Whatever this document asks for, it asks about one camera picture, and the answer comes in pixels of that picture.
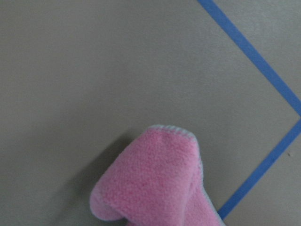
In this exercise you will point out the pink and grey cloth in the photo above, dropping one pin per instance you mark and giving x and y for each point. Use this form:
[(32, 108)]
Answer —
[(157, 180)]

